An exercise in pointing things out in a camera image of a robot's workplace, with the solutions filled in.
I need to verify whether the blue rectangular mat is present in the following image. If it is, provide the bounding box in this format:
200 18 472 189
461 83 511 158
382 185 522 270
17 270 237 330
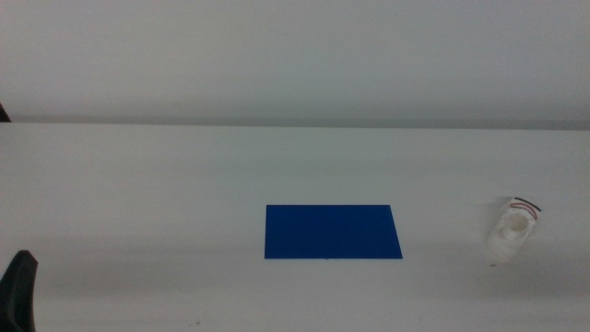
264 204 404 260

